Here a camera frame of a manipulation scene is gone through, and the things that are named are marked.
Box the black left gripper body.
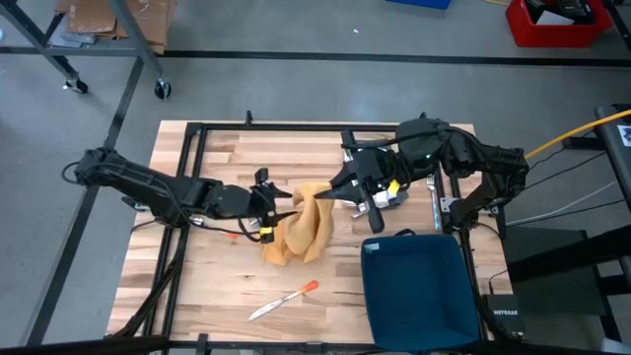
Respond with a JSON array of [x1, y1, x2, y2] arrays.
[[211, 167, 277, 246]]

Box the blue plastic bin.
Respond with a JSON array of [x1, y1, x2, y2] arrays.
[[384, 0, 453, 10]]

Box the navy blue fabric basket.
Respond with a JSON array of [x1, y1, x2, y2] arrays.
[[359, 229, 482, 353]]

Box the black Netgear network switch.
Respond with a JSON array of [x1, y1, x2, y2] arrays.
[[481, 294, 526, 339]]

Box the black side table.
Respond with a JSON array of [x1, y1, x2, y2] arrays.
[[594, 103, 631, 198]]

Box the mustard yellow towel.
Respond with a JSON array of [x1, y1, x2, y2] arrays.
[[260, 180, 337, 268]]

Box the knife with orange handle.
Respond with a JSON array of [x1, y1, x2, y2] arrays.
[[247, 279, 320, 322]]

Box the red plastic bin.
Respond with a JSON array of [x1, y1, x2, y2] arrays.
[[505, 0, 613, 49]]

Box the brown cardboard sheet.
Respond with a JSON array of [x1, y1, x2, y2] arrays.
[[54, 0, 177, 54]]

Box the grey cable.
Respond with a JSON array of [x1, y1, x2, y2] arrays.
[[505, 179, 620, 228]]

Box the black equipment stand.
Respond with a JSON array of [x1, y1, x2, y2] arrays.
[[501, 224, 631, 355]]

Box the grey metal cart on casters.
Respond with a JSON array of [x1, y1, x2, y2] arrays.
[[0, 0, 173, 100]]

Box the black metal table frame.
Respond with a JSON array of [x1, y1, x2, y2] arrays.
[[105, 110, 494, 355]]

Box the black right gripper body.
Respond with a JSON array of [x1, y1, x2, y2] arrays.
[[339, 128, 411, 235]]

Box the yellow cable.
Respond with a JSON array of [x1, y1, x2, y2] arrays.
[[525, 107, 631, 162]]

